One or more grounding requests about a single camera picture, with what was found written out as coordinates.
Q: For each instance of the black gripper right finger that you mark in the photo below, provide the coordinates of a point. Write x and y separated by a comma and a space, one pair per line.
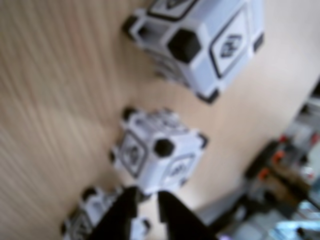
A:
180, 222

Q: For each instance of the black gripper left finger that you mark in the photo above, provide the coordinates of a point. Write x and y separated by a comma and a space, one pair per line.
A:
120, 215

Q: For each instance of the white cube overlapping-squares symbol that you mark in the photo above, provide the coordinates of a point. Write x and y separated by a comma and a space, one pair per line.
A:
160, 165

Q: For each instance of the white cube lightning symbol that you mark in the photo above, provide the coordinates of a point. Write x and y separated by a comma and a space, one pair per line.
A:
197, 65

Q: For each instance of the white cube cross-loop symbol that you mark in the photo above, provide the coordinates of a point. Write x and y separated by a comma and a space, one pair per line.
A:
95, 207

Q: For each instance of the black device with orange parts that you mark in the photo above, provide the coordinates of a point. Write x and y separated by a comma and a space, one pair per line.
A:
272, 165

